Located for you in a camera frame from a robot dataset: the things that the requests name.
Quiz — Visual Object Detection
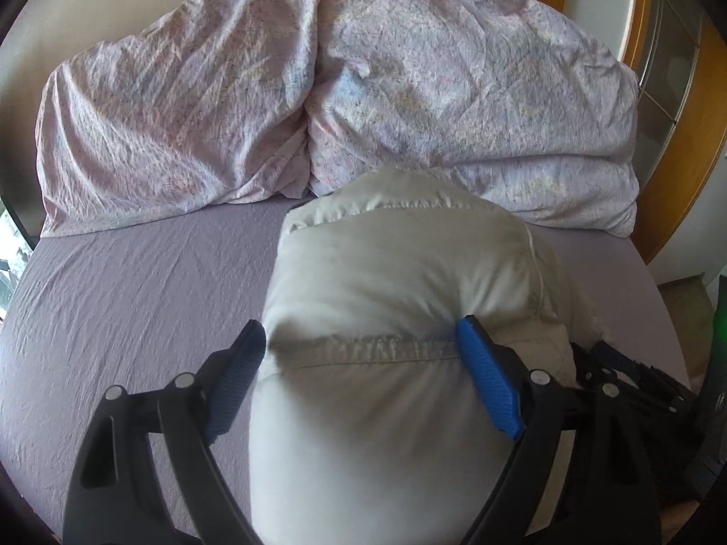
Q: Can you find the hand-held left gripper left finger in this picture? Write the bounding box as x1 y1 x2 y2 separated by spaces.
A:
62 319 268 545

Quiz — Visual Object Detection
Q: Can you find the bed with purple sheet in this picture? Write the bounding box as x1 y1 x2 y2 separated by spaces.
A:
0 196 692 545

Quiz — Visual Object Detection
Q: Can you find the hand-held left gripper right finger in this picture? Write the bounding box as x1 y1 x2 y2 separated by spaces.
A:
456 314 655 545

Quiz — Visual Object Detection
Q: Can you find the beige puffer jacket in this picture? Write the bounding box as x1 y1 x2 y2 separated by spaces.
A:
249 167 613 545

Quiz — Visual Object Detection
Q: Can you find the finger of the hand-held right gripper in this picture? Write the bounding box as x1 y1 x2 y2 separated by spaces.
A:
592 339 695 406
571 344 628 395

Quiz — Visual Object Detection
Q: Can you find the frosted glass door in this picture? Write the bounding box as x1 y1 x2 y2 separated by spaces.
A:
629 0 701 168

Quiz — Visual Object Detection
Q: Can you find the right floral pillow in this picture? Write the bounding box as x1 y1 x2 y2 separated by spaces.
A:
35 0 642 239

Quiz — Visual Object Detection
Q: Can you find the window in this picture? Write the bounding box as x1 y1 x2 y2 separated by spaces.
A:
0 198 40 319

